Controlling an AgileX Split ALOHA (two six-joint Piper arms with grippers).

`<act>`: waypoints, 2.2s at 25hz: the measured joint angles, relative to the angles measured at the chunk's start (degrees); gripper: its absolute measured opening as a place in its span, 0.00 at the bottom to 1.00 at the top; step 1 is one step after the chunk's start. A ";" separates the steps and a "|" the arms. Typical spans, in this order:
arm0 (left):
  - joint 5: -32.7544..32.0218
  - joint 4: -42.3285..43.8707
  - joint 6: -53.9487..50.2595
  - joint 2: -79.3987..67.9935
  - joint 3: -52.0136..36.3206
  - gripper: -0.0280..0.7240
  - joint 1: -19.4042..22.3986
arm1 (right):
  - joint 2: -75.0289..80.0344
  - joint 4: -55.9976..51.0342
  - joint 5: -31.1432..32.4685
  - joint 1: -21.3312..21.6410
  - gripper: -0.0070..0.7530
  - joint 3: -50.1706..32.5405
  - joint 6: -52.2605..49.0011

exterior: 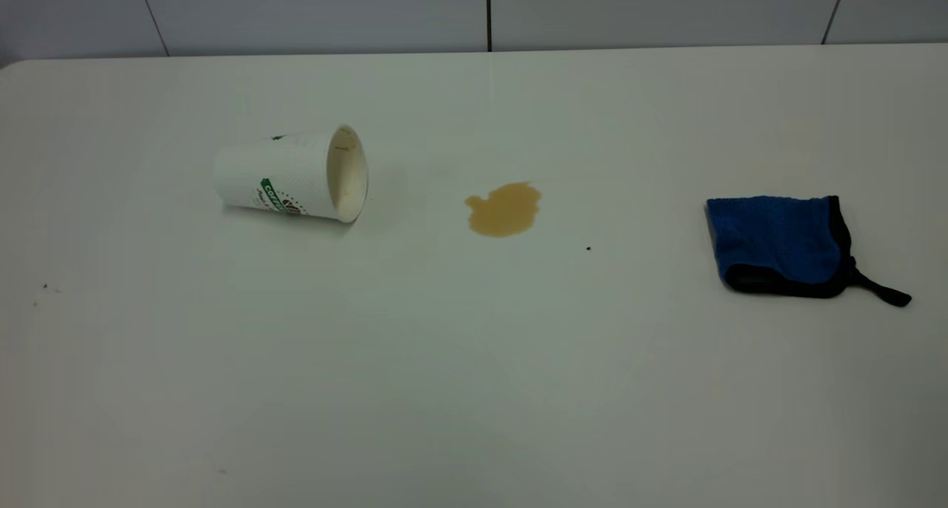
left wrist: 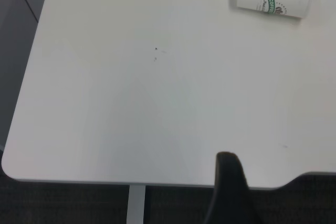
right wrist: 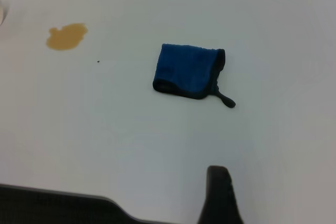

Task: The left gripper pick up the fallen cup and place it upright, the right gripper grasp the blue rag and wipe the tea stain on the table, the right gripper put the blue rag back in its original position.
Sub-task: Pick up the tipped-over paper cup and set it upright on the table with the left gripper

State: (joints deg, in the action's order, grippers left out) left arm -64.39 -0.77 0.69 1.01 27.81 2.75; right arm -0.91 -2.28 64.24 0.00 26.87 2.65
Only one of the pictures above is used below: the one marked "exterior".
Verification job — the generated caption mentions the white paper coffee cup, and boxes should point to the white paper coffee cup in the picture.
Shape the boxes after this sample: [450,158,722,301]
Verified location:
[214,124,370,224]

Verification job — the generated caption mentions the blue microfiber cloth black trim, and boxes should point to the blue microfiber cloth black trim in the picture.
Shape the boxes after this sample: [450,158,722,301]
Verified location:
[704,195,912,307]

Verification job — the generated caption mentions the brown coffee spill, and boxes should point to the brown coffee spill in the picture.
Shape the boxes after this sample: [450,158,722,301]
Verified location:
[464,181,543,238]

